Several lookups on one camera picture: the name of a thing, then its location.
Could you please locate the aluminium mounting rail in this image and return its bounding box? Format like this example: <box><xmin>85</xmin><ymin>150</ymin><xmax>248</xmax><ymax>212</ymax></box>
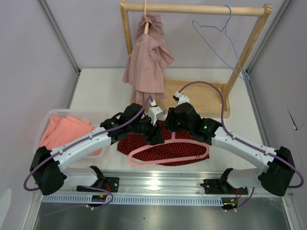
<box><xmin>64</xmin><ymin>169</ymin><xmax>293</xmax><ymax>197</ymax></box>

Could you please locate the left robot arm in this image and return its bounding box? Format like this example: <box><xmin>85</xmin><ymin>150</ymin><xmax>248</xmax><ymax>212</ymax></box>
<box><xmin>26</xmin><ymin>103</ymin><xmax>165</xmax><ymax>196</ymax></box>

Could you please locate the red polka dot cloth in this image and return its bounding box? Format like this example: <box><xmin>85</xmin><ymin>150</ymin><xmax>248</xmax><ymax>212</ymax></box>
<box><xmin>117</xmin><ymin>127</ymin><xmax>210</xmax><ymax>166</ymax></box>

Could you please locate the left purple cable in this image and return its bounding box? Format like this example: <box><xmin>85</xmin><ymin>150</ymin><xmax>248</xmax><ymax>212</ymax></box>
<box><xmin>23</xmin><ymin>94</ymin><xmax>154</xmax><ymax>211</ymax></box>

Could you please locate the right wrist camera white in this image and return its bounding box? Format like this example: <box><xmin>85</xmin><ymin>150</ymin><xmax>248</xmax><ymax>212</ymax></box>
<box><xmin>173</xmin><ymin>91</ymin><xmax>190</xmax><ymax>106</ymax></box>

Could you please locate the salmon orange cloth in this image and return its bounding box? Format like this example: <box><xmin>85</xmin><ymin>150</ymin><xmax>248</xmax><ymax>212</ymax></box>
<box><xmin>37</xmin><ymin>115</ymin><xmax>95</xmax><ymax>150</ymax></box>

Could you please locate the purple cable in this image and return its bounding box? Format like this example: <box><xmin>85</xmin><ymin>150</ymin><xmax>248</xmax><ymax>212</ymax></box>
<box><xmin>23</xmin><ymin>94</ymin><xmax>154</xmax><ymax>211</ymax></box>
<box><xmin>178</xmin><ymin>81</ymin><xmax>305</xmax><ymax>187</ymax></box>

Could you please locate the pink hanger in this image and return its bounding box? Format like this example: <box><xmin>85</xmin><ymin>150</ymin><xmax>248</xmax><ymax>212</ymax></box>
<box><xmin>128</xmin><ymin>132</ymin><xmax>210</xmax><ymax>166</ymax></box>

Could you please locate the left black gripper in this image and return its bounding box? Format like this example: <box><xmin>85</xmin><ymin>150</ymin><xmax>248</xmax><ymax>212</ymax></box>
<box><xmin>128</xmin><ymin>114</ymin><xmax>165</xmax><ymax>146</ymax></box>

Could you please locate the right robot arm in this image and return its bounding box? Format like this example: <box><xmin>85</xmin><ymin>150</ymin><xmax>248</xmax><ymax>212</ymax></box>
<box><xmin>164</xmin><ymin>103</ymin><xmax>295</xmax><ymax>196</ymax></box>

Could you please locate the white slotted cable duct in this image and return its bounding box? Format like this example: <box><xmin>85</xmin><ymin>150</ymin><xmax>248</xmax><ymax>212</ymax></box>
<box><xmin>42</xmin><ymin>194</ymin><xmax>224</xmax><ymax>207</ymax></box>

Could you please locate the dusty pink pleated skirt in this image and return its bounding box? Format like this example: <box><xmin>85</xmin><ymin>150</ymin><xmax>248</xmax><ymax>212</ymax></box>
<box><xmin>122</xmin><ymin>12</ymin><xmax>174</xmax><ymax>104</ymax></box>

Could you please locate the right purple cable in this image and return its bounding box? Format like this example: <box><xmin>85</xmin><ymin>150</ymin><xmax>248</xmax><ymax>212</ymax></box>
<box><xmin>178</xmin><ymin>81</ymin><xmax>305</xmax><ymax>187</ymax></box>

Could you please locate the wooden clothes rack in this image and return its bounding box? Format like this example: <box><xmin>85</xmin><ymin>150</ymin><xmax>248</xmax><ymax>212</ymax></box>
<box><xmin>119</xmin><ymin>0</ymin><xmax>272</xmax><ymax>118</ymax></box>

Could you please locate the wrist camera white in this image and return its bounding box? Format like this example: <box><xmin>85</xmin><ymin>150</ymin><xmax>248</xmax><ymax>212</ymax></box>
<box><xmin>173</xmin><ymin>91</ymin><xmax>190</xmax><ymax>106</ymax></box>
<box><xmin>147</xmin><ymin>100</ymin><xmax>165</xmax><ymax>125</ymax></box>

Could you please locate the white plastic basket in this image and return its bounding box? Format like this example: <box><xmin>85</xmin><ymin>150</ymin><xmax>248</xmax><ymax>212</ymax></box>
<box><xmin>33</xmin><ymin>109</ymin><xmax>110</xmax><ymax>152</ymax></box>

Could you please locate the blue hanger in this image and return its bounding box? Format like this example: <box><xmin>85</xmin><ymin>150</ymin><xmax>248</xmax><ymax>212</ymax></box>
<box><xmin>192</xmin><ymin>5</ymin><xmax>250</xmax><ymax>81</ymax></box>

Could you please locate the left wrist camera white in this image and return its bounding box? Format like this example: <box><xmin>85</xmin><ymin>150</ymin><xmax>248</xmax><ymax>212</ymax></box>
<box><xmin>147</xmin><ymin>100</ymin><xmax>165</xmax><ymax>125</ymax></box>

